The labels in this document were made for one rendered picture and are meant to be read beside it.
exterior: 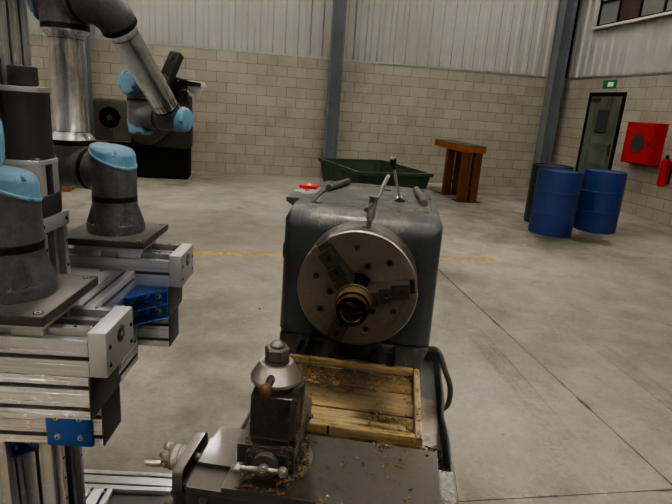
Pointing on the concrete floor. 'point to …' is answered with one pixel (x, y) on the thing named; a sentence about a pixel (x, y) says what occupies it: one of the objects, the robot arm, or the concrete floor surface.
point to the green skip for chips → (372, 172)
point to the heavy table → (461, 169)
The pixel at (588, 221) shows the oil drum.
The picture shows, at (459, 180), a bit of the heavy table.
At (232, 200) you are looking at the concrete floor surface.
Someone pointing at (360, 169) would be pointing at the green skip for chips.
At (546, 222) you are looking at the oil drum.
